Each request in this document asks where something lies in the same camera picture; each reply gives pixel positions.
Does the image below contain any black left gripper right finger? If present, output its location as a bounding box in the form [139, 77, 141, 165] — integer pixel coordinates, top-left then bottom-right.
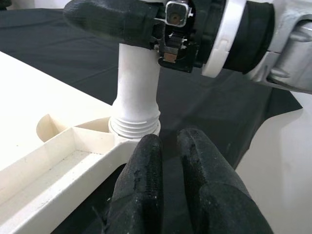
[176, 126, 275, 234]

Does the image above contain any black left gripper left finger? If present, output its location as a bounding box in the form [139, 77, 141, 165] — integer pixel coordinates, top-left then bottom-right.
[107, 134, 163, 234]

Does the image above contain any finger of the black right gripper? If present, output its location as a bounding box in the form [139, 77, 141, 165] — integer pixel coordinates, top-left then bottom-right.
[62, 0, 161, 48]

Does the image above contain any black tablecloth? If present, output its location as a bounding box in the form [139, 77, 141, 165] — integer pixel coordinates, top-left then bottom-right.
[0, 7, 303, 234]

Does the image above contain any white plastic table leg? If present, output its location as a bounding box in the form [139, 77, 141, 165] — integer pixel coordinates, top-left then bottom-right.
[108, 43, 161, 139]

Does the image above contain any white plastic table top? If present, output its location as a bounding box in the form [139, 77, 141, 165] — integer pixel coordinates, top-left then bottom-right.
[0, 51, 161, 234]

